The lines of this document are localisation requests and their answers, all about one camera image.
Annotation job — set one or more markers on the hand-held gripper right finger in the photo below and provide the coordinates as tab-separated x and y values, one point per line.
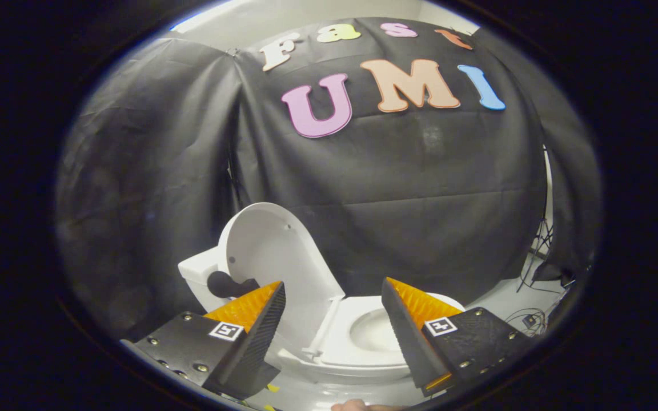
400	331

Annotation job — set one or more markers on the small black adapter box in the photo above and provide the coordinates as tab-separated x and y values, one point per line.
529	320

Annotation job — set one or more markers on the black light stand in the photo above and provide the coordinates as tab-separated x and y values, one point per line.
541	240

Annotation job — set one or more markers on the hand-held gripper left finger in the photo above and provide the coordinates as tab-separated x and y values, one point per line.
260	337

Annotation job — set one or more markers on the white toilet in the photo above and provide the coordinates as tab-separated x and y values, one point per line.
329	371

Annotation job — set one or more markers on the white toilet lid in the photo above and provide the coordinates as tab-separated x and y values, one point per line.
277	251

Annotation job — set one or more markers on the black backdrop cloth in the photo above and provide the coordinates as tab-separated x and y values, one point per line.
409	171

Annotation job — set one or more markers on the white toilet seat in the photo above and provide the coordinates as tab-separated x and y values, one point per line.
340	342

